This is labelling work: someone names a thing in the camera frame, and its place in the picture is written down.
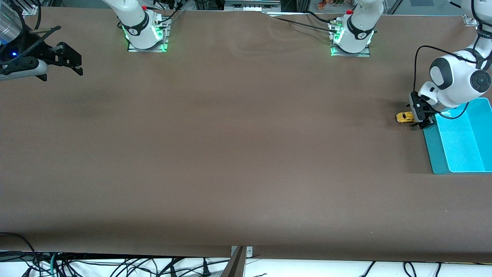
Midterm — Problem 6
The teal plastic storage bin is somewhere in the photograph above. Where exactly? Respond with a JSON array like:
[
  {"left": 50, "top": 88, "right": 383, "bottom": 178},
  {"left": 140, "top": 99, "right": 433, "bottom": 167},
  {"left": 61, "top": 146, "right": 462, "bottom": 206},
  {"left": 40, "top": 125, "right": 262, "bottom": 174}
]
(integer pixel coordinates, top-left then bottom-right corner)
[{"left": 422, "top": 97, "right": 492, "bottom": 175}]

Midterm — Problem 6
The brown table cover sheet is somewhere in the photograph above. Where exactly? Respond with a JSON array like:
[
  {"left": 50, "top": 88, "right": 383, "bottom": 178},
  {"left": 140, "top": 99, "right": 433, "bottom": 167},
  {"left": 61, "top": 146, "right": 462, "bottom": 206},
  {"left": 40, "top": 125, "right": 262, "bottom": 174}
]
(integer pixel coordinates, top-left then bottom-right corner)
[{"left": 0, "top": 7, "right": 492, "bottom": 264}]

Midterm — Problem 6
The grey metal equipment box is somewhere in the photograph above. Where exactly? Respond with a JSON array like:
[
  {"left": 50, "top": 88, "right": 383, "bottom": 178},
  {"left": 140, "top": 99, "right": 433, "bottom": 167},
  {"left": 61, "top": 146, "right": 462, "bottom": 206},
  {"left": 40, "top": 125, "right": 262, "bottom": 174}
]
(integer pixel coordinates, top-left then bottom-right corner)
[{"left": 224, "top": 0, "right": 281, "bottom": 12}]

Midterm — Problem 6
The grey metal beam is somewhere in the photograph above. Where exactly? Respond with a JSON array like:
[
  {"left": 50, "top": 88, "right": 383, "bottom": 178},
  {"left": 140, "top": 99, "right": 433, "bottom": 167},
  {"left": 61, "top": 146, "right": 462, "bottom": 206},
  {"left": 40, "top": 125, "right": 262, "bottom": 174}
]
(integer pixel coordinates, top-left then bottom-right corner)
[{"left": 220, "top": 246, "right": 246, "bottom": 277}]

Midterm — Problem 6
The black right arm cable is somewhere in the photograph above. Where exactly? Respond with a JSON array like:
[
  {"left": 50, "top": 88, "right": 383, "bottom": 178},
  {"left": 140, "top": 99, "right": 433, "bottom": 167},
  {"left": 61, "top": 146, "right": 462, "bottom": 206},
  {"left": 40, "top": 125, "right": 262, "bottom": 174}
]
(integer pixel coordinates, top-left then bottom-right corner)
[{"left": 21, "top": 0, "right": 62, "bottom": 58}]

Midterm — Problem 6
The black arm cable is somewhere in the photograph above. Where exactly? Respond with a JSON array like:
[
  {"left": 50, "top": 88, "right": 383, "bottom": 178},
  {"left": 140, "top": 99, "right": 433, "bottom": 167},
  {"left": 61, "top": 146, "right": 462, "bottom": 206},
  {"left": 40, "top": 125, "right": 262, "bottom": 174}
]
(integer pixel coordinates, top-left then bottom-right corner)
[
  {"left": 21, "top": 0, "right": 62, "bottom": 58},
  {"left": 413, "top": 0, "right": 492, "bottom": 120}
]

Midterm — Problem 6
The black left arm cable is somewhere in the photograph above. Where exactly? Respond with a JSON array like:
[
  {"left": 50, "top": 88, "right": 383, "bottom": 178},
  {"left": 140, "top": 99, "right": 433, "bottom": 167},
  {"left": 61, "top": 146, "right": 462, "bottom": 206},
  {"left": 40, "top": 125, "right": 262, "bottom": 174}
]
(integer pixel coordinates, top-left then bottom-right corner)
[{"left": 413, "top": 0, "right": 492, "bottom": 120}]

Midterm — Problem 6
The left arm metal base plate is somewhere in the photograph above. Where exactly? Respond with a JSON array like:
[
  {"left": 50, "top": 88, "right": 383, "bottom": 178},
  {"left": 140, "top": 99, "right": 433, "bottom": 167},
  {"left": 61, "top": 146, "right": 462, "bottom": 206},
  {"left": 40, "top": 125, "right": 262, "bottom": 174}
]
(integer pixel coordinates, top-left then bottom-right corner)
[{"left": 330, "top": 21, "right": 372, "bottom": 57}]

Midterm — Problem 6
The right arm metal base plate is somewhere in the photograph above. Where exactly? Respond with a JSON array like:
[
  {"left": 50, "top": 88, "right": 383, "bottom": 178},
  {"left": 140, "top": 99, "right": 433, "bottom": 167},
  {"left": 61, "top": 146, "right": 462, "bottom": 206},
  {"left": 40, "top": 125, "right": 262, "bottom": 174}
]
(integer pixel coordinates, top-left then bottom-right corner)
[{"left": 127, "top": 17, "right": 170, "bottom": 53}]

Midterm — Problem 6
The short black table cable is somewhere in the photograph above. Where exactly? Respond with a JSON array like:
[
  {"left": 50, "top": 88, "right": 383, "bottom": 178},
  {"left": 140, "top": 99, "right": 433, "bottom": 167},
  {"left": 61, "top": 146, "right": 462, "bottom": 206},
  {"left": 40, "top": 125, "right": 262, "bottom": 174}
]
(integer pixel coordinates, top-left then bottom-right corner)
[{"left": 306, "top": 11, "right": 341, "bottom": 23}]

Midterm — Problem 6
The long black table cable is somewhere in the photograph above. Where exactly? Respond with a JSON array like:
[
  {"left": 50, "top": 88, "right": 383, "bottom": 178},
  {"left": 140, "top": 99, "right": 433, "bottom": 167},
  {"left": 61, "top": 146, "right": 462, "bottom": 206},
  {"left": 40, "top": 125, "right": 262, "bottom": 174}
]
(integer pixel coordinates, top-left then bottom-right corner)
[{"left": 267, "top": 15, "right": 339, "bottom": 32}]

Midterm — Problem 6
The thick black looped cable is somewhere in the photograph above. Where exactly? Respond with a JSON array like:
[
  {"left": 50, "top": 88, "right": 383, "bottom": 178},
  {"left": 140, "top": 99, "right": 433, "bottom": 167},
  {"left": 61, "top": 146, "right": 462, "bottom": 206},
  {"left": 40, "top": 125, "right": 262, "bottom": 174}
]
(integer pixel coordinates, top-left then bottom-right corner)
[{"left": 0, "top": 232, "right": 39, "bottom": 270}]

